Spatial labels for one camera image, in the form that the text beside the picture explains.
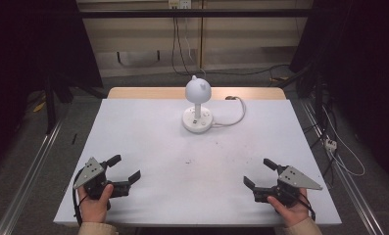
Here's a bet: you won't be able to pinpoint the white lamp cable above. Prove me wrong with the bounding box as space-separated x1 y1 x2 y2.
211 95 247 128

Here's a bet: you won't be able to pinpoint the black hanging cables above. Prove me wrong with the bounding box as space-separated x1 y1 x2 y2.
170 17 198 78

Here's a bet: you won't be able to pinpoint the black curtain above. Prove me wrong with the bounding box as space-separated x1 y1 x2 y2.
289 0 389 179
0 0 104 177

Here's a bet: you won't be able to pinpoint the white floor cable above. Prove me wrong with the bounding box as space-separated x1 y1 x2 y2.
321 106 366 177

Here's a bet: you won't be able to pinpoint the white wall socket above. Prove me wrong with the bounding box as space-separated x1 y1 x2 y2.
168 0 193 10

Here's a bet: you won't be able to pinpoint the aluminium floor rail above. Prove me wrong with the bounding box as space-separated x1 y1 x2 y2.
0 118 66 235
300 99 385 235

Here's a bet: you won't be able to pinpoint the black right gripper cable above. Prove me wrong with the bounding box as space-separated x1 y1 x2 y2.
286 187 316 223

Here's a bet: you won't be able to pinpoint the yellow floor tape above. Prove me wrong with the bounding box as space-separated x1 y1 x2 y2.
32 94 48 114

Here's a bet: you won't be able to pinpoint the white table lamp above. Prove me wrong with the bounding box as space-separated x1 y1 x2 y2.
181 74 215 134

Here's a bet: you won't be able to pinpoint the black horizontal metal bar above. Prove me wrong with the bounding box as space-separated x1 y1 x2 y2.
78 8 315 20

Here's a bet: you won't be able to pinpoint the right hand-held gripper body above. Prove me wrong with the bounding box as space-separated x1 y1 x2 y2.
253 164 323 209

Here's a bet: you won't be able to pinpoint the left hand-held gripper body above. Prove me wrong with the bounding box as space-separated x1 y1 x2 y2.
73 157 131 202

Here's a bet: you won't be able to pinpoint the person's left hand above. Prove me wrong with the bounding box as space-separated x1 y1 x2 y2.
76 183 115 225

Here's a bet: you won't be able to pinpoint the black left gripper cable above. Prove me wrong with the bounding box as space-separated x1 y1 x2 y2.
72 167 87 227

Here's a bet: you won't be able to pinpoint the black metal stand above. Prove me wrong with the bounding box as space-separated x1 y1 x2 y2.
43 72 59 135

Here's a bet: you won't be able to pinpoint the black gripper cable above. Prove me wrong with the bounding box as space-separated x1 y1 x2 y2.
72 167 87 227
286 187 316 223

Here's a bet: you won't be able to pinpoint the white power strip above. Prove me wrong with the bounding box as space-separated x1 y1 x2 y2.
323 136 339 154

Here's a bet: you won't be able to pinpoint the person's right hand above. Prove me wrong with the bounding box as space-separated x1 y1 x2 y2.
267 188 311 228

